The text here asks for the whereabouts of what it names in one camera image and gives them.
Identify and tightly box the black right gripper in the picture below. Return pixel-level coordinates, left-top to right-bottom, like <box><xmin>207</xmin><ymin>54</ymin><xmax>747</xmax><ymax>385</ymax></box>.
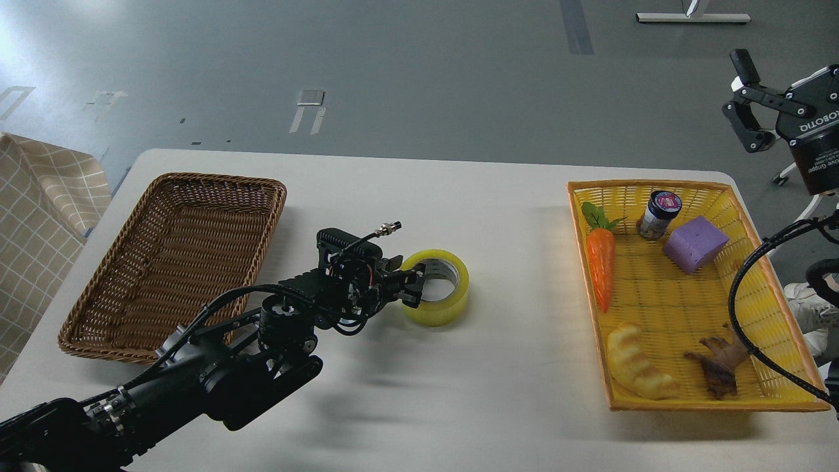
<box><xmin>722</xmin><ymin>49</ymin><xmax>838</xmax><ymax>196</ymax></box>

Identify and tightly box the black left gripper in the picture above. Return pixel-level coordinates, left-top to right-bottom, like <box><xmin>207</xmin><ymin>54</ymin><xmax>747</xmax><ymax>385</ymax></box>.
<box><xmin>315</xmin><ymin>256</ymin><xmax>427</xmax><ymax>328</ymax></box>

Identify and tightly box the yellow tape roll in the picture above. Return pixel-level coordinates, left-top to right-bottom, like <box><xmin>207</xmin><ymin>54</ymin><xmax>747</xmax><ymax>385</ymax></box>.
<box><xmin>400</xmin><ymin>250</ymin><xmax>469</xmax><ymax>326</ymax></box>

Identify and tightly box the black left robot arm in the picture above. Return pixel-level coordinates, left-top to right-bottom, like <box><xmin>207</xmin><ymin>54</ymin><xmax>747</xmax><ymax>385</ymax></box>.
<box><xmin>1</xmin><ymin>222</ymin><xmax>428</xmax><ymax>471</ymax></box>

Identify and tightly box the small dark jar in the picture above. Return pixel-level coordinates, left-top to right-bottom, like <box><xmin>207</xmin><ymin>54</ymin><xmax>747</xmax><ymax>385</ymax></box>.
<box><xmin>637</xmin><ymin>190</ymin><xmax>682</xmax><ymax>240</ymax></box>

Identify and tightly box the purple foam block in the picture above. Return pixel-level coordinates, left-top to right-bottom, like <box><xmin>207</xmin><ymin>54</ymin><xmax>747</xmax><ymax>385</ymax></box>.
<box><xmin>663</xmin><ymin>216</ymin><xmax>730</xmax><ymax>275</ymax></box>

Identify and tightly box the white stand base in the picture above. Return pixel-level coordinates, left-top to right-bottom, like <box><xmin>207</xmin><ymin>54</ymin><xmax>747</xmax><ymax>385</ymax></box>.
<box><xmin>635</xmin><ymin>1</ymin><xmax>752</xmax><ymax>25</ymax></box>

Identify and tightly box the yellow plastic basket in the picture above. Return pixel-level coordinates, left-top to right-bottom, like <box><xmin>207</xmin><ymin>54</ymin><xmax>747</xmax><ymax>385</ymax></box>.
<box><xmin>567</xmin><ymin>180</ymin><xmax>830</xmax><ymax>412</ymax></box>

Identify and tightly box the orange toy carrot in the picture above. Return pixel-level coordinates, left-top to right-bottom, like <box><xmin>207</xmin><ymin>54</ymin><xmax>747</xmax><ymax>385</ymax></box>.
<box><xmin>581</xmin><ymin>201</ymin><xmax>626</xmax><ymax>313</ymax></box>

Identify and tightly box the seated person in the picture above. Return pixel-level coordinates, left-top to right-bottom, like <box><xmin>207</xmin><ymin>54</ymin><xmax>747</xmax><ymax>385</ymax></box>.
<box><xmin>784</xmin><ymin>282</ymin><xmax>838</xmax><ymax>367</ymax></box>

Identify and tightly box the brown wicker basket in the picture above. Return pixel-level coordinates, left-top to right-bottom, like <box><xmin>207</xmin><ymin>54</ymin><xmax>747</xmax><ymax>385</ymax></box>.
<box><xmin>57</xmin><ymin>172</ymin><xmax>287</xmax><ymax>364</ymax></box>

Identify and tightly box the brown toy animal figure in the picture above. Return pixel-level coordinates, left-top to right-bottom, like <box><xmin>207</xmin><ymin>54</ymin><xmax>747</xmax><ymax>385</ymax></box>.
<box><xmin>683</xmin><ymin>322</ymin><xmax>751</xmax><ymax>400</ymax></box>

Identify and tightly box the toy croissant bread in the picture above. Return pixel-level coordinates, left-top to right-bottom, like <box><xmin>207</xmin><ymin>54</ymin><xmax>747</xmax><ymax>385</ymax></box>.
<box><xmin>606</xmin><ymin>322</ymin><xmax>680</xmax><ymax>401</ymax></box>

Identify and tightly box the beige checkered cloth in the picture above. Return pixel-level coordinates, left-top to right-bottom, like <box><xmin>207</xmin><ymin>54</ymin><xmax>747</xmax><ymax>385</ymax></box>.
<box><xmin>1</xmin><ymin>132</ymin><xmax>113</xmax><ymax>379</ymax></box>

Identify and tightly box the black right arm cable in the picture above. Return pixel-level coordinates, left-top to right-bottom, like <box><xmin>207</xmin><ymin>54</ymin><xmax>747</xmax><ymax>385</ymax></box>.
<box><xmin>728</xmin><ymin>216</ymin><xmax>839</xmax><ymax>404</ymax></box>

